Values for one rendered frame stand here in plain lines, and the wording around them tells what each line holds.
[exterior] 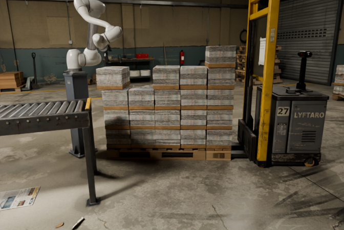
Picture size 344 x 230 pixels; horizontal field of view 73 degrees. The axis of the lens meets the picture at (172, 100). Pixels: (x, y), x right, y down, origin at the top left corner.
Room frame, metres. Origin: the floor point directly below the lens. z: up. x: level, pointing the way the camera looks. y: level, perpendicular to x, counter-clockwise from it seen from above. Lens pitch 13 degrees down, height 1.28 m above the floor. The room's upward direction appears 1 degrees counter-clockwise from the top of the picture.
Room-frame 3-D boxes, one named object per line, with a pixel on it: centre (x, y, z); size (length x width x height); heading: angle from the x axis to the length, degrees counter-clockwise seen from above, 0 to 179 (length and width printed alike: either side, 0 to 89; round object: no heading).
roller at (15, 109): (1.83, 1.31, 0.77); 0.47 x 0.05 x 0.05; 17
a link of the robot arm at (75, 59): (2.76, 1.12, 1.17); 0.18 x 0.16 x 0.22; 131
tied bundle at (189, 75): (2.68, -0.24, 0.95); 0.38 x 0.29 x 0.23; 177
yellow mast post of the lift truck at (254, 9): (2.98, -0.99, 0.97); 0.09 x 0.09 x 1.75; 87
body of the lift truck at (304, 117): (2.63, -1.34, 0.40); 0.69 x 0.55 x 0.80; 177
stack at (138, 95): (2.70, 0.19, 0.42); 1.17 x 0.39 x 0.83; 87
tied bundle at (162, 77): (2.70, 0.05, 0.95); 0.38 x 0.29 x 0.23; 177
